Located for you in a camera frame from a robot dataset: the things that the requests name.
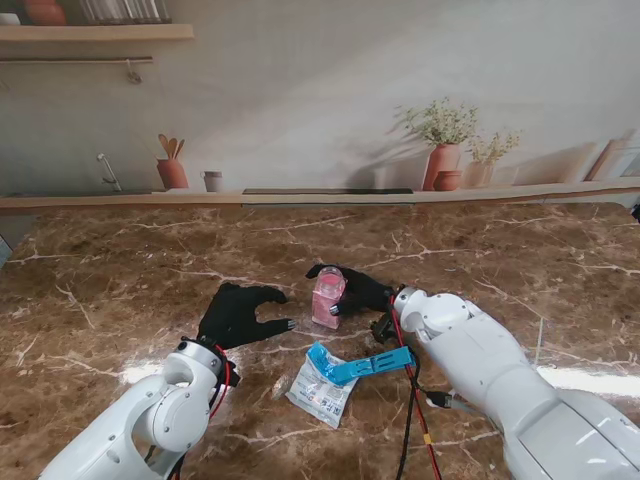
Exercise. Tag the printed kitchen backdrop banner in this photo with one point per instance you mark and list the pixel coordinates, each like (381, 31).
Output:
(320, 100)

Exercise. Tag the clear bottle with pink seasoning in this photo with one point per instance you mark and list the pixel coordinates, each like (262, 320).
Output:
(327, 302)

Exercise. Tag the blue plastic bag clip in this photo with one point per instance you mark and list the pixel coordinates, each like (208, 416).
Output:
(370, 367)

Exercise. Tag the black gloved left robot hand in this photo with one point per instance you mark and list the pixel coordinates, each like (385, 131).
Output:
(235, 315)

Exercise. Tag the grey blue board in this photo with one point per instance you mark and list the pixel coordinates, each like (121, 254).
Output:
(3, 250)

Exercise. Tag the black object at table edge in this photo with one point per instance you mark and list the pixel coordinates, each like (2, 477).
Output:
(636, 210)

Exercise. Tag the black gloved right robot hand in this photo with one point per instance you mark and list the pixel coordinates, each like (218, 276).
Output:
(362, 292)

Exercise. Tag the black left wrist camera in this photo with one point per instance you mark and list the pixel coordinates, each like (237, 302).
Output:
(232, 377)

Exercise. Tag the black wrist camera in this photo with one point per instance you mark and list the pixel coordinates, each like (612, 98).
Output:
(232, 377)
(382, 329)

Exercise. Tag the white blue seasoning refill bag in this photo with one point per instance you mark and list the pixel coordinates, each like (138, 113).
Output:
(320, 385)

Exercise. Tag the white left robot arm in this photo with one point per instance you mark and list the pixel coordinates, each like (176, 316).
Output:
(140, 420)

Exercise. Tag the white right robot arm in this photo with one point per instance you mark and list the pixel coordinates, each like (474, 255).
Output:
(525, 380)

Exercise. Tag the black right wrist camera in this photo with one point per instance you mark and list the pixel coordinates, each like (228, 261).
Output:
(382, 329)

